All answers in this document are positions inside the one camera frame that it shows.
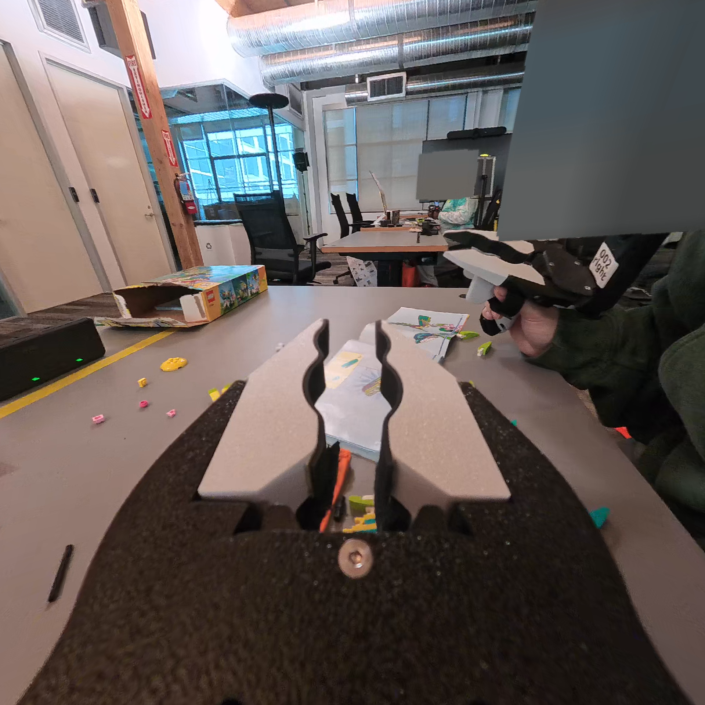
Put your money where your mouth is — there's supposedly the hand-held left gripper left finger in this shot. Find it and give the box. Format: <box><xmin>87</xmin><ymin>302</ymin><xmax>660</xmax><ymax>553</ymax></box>
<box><xmin>197</xmin><ymin>318</ymin><xmax>340</xmax><ymax>516</ymax></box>

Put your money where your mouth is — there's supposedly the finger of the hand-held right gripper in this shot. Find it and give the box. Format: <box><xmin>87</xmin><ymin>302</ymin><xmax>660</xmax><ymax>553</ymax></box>
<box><xmin>442</xmin><ymin>249</ymin><xmax>547</xmax><ymax>305</ymax></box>
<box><xmin>443</xmin><ymin>231</ymin><xmax>552</xmax><ymax>268</ymax></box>

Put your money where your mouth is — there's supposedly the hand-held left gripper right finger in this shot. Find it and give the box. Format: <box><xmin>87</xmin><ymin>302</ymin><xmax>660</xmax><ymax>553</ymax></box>
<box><xmin>375</xmin><ymin>318</ymin><xmax>513</xmax><ymax>529</ymax></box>

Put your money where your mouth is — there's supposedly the person's right forearm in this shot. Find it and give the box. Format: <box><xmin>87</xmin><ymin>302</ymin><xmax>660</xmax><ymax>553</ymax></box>
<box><xmin>523</xmin><ymin>234</ymin><xmax>705</xmax><ymax>441</ymax></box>

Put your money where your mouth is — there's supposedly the orange lego brick separator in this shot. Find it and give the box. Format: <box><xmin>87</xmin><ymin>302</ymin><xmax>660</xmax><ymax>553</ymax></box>
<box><xmin>319</xmin><ymin>448</ymin><xmax>352</xmax><ymax>533</ymax></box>

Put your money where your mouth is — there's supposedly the lime yellow lego assembly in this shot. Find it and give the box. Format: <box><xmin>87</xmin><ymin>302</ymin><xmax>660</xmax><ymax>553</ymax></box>
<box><xmin>343</xmin><ymin>495</ymin><xmax>379</xmax><ymax>534</ymax></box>

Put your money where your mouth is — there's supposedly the colourful cardboard lego box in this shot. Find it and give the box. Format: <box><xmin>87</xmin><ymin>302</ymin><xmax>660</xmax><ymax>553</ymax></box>
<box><xmin>95</xmin><ymin>264</ymin><xmax>269</xmax><ymax>329</ymax></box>

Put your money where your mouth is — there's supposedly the black lego rod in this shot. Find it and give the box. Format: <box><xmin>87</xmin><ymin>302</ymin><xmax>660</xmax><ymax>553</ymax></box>
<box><xmin>48</xmin><ymin>545</ymin><xmax>75</xmax><ymax>603</ymax></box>

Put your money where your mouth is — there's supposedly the person's right hand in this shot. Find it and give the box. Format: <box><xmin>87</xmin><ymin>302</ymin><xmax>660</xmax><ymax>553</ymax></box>
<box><xmin>481</xmin><ymin>283</ymin><xmax>558</xmax><ymax>359</ymax></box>

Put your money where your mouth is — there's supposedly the open instruction booklet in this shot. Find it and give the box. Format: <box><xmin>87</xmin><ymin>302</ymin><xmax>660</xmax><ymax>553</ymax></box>
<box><xmin>358</xmin><ymin>307</ymin><xmax>470</xmax><ymax>364</ymax></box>

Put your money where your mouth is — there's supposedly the thin instruction booklet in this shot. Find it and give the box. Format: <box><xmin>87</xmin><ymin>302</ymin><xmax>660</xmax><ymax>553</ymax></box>
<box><xmin>321</xmin><ymin>339</ymin><xmax>393</xmax><ymax>462</ymax></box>

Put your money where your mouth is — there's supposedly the wooden meeting table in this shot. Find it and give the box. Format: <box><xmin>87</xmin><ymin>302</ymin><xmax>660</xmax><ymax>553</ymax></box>
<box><xmin>321</xmin><ymin>223</ymin><xmax>448</xmax><ymax>288</ymax></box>

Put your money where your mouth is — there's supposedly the person's green sweater torso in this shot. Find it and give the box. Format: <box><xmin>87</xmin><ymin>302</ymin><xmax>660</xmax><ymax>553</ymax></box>
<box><xmin>633</xmin><ymin>330</ymin><xmax>705</xmax><ymax>518</ymax></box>

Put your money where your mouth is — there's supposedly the white recycling bin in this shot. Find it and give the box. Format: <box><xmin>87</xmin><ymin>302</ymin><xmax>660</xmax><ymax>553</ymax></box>
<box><xmin>193</xmin><ymin>218</ymin><xmax>254</xmax><ymax>267</ymax></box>

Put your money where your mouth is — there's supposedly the black office chair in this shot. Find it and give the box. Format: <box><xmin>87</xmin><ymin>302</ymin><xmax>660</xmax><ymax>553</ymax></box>
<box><xmin>234</xmin><ymin>191</ymin><xmax>330</xmax><ymax>286</ymax></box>

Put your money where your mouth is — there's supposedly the black equipment case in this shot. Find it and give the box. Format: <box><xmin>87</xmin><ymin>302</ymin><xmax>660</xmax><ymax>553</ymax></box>
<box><xmin>0</xmin><ymin>318</ymin><xmax>106</xmax><ymax>403</ymax></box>

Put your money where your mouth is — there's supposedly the red fire extinguisher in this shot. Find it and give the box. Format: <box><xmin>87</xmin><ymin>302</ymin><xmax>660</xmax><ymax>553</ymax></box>
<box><xmin>174</xmin><ymin>171</ymin><xmax>197</xmax><ymax>217</ymax></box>

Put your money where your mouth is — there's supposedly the black floor lamp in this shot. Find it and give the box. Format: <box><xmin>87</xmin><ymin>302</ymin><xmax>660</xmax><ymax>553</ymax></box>
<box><xmin>249</xmin><ymin>92</ymin><xmax>289</xmax><ymax>195</ymax></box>

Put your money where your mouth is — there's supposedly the beige door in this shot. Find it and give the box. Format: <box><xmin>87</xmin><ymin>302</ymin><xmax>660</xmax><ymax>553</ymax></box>
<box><xmin>0</xmin><ymin>41</ymin><xmax>108</xmax><ymax>317</ymax></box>
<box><xmin>40</xmin><ymin>53</ymin><xmax>174</xmax><ymax>288</ymax></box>

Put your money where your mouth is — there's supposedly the white duct vent grille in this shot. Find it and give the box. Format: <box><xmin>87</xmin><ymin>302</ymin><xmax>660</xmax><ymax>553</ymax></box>
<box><xmin>366</xmin><ymin>72</ymin><xmax>407</xmax><ymax>102</ymax></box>

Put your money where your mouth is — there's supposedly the narrow silver air duct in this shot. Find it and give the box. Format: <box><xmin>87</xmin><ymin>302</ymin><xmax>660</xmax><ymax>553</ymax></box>
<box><xmin>259</xmin><ymin>30</ymin><xmax>528</xmax><ymax>90</ymax></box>

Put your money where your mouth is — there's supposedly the large silver air duct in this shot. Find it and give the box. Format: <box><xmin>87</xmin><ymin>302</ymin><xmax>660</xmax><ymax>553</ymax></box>
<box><xmin>226</xmin><ymin>0</ymin><xmax>539</xmax><ymax>59</ymax></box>

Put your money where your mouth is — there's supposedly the wooden post with red signs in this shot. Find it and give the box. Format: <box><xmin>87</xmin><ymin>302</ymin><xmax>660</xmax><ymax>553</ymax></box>
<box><xmin>106</xmin><ymin>0</ymin><xmax>205</xmax><ymax>270</ymax></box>

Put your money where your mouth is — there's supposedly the white wall vent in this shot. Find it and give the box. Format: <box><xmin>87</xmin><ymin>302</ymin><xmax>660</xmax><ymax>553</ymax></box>
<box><xmin>33</xmin><ymin>0</ymin><xmax>90</xmax><ymax>51</ymax></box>

